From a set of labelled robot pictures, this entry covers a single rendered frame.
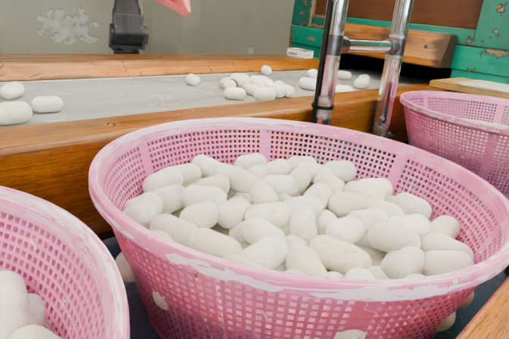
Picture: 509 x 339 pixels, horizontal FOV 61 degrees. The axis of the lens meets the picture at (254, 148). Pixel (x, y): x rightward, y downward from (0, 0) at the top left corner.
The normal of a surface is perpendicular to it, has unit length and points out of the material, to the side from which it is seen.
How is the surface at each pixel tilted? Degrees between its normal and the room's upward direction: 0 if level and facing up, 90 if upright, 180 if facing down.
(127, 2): 71
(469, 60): 90
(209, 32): 90
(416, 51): 66
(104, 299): 75
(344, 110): 90
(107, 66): 45
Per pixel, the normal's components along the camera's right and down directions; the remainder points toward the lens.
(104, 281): -0.81, -0.18
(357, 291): 0.07, 0.31
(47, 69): 0.57, -0.47
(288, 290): -0.15, 0.29
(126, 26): 0.40, -0.02
